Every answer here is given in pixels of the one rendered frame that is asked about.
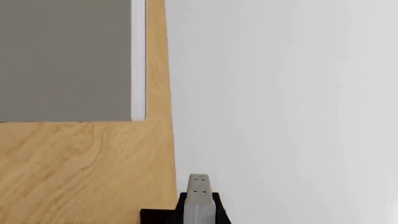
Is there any grey plate on black stalk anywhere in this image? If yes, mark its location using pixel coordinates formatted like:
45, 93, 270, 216
139, 173, 233, 224

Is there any white skirting board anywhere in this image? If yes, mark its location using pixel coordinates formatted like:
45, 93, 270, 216
131, 0, 147, 122

